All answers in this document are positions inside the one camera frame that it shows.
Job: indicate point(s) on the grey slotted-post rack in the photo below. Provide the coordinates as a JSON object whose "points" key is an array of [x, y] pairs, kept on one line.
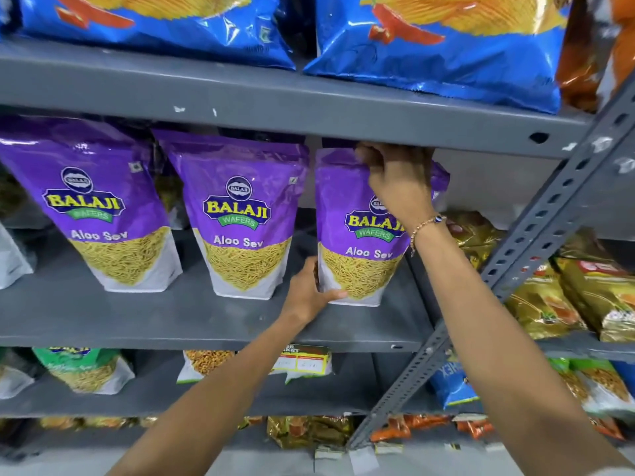
{"points": [[545, 218]]}

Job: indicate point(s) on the person's left forearm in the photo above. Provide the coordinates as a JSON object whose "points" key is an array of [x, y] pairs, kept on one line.
{"points": [[213, 406]]}

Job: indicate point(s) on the blue chip bag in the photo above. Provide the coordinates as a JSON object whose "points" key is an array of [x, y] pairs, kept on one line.
{"points": [[446, 59], [173, 29]]}

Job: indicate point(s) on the grey metal shelf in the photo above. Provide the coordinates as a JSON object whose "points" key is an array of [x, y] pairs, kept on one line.
{"points": [[99, 317]]}

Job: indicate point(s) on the pile of olive-gold packets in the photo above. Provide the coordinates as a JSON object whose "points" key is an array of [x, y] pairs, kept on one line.
{"points": [[545, 307]]}

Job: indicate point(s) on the person's right hand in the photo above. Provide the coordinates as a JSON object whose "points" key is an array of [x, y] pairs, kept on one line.
{"points": [[402, 183]]}

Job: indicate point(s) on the orange chip bag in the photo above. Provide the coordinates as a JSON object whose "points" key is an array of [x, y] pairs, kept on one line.
{"points": [[575, 59]]}

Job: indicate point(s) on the white hanging tag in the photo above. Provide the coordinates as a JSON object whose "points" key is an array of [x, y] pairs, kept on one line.
{"points": [[363, 462]]}

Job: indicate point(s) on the row of small gold packets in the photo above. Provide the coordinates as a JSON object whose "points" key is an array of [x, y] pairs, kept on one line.
{"points": [[307, 431]]}

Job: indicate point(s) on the yellow shelf price label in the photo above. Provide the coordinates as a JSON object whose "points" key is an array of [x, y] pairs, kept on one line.
{"points": [[305, 361]]}

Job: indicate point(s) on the person's left hand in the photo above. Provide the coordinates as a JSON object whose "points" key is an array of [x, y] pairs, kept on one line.
{"points": [[305, 297]]}

